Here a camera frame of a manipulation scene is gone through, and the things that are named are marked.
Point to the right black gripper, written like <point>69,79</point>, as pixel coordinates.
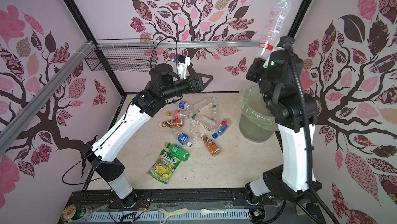
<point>258,64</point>

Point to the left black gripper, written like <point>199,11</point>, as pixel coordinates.
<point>192,87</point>

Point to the red cap white bottle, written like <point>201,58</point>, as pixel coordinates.
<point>272,30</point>

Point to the Pocari Sweat bottle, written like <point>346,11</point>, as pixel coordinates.
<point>184,139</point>

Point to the green soda bottle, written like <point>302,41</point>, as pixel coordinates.
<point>177,151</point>

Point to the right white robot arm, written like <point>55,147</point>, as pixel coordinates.
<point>295,114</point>

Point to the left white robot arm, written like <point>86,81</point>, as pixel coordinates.
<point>164,85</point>

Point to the green lined trash bin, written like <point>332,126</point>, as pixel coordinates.
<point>256,124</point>

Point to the clear capless bottle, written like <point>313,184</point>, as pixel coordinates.
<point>204,104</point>

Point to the green label small bottle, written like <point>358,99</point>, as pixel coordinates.
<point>214,112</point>

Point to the red label clear bottle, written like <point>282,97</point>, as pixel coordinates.
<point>179,114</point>

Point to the large clear square bottle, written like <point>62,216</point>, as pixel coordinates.
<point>204,121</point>

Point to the clear ribbed water bottle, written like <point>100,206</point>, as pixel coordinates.
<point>194,129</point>

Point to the brown Nescafe coffee bottle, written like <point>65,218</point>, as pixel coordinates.
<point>174,123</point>

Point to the blue cap Fiji bottle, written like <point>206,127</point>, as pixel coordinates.
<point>221,129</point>

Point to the brown tea bottle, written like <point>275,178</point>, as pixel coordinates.
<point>210,145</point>

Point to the Fox's candy bag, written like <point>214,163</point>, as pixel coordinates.
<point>164,167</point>

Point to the white plastic spoon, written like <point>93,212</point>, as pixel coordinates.
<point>206,212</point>

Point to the cream plastic peeler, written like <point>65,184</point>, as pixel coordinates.
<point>172,213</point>

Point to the green drink can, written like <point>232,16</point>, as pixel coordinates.
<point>77,213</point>

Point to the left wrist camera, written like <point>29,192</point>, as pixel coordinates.
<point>182,63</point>

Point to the black wire wall basket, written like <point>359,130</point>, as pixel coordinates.
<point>123,55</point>

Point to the white slotted cable duct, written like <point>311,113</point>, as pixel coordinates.
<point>156,216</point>

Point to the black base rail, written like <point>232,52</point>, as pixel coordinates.
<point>141,198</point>

